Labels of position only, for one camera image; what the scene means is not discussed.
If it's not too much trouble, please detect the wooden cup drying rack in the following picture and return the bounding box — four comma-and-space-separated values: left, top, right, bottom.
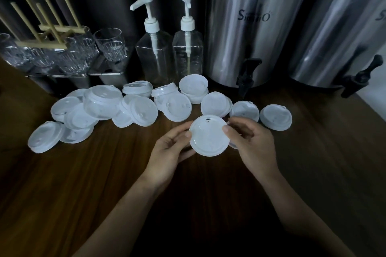
0, 0, 86, 50

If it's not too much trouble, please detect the white plastic cup lid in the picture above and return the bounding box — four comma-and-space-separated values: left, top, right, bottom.
189, 115, 231, 157

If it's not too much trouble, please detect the stainless steel drink dispenser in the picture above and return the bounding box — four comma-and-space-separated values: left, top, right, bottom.
206, 0, 316, 89
287, 0, 386, 89

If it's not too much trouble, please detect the person's left forearm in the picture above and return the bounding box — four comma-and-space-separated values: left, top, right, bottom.
72, 175, 170, 257

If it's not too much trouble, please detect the person's right forearm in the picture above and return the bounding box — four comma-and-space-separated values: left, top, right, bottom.
261, 169, 357, 257

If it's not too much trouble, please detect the clear pump dispenser bottle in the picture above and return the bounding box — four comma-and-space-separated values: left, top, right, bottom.
172, 0, 204, 82
130, 0, 174, 86

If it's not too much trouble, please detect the black dispenser tap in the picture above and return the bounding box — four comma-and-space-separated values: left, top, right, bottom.
236, 58, 263, 98
341, 54, 384, 99

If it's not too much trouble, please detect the person's right hand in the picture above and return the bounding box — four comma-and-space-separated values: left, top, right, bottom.
222, 117, 281, 181

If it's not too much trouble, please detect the person's left hand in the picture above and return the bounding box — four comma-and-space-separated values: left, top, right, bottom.
144, 121, 197, 195

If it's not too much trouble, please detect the pile of white lids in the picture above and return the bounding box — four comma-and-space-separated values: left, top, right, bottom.
27, 74, 293, 154

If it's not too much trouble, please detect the clear drinking glass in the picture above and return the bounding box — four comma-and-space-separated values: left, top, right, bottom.
26, 46, 58, 69
93, 28, 127, 62
0, 33, 28, 67
69, 26, 100, 61
56, 38, 90, 75

